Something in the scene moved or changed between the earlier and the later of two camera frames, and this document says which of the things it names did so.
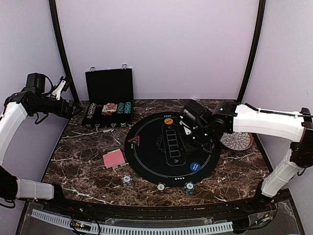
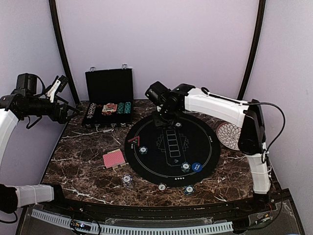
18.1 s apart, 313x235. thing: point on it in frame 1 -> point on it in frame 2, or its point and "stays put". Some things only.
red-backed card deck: x=113 y=159 stays put
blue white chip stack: x=126 y=179 stays put
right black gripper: x=201 y=147 -> x=158 y=123
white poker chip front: x=161 y=187 stays put
